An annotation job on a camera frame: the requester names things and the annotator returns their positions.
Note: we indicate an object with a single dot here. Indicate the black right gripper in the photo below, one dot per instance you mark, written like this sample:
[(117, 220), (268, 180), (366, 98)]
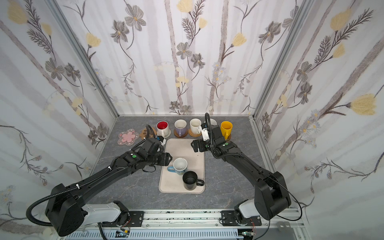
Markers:
[(198, 145)]

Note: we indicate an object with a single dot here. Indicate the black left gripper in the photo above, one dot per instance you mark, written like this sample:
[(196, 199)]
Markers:
[(165, 159)]

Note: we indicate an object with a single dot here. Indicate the yellow mug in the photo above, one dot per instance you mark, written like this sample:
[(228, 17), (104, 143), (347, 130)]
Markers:
[(226, 128)]

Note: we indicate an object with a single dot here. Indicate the brown paw shaped coaster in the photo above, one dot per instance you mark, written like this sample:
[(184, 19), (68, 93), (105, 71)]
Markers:
[(144, 133)]

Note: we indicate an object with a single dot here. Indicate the speckled white mug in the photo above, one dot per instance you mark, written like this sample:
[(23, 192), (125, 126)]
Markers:
[(213, 122)]

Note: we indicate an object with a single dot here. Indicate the woven rattan round coaster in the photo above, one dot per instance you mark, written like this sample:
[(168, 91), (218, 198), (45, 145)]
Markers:
[(194, 135)]

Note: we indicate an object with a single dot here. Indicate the colourful woven round coaster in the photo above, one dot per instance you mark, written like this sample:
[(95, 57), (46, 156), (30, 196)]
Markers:
[(165, 133)]

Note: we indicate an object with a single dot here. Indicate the pink flower shaped coaster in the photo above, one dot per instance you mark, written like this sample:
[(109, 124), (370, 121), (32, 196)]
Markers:
[(128, 137)]

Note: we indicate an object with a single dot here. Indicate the white mug red inside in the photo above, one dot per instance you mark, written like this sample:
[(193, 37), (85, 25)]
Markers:
[(162, 125)]

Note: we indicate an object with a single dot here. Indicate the plain white mug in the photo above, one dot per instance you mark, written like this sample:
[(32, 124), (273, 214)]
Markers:
[(195, 126)]

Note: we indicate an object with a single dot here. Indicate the dark wooden round coaster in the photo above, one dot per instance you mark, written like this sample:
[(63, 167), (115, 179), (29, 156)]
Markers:
[(180, 133)]

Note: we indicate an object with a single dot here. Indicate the white mug blue handle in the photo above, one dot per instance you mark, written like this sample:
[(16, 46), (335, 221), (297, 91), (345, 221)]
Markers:
[(179, 166)]

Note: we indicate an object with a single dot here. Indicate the beige serving tray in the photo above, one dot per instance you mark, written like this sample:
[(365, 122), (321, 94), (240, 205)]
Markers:
[(172, 183)]

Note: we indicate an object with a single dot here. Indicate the white mug purple handle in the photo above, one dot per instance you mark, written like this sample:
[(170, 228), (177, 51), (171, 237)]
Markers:
[(181, 124)]

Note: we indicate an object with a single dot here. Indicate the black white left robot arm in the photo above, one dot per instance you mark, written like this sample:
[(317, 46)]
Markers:
[(67, 210)]

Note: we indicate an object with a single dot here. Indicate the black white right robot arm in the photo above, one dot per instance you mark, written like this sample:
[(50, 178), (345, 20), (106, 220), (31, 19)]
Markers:
[(271, 195)]

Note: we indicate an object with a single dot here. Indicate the black mug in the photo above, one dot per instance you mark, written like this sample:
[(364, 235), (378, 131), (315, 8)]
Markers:
[(191, 181)]

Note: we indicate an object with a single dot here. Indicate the aluminium mounting rail frame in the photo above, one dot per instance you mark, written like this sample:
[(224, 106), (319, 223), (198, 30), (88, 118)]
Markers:
[(256, 228)]

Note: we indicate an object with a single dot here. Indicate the white slotted cable duct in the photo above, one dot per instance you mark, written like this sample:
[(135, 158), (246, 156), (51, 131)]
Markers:
[(187, 234)]

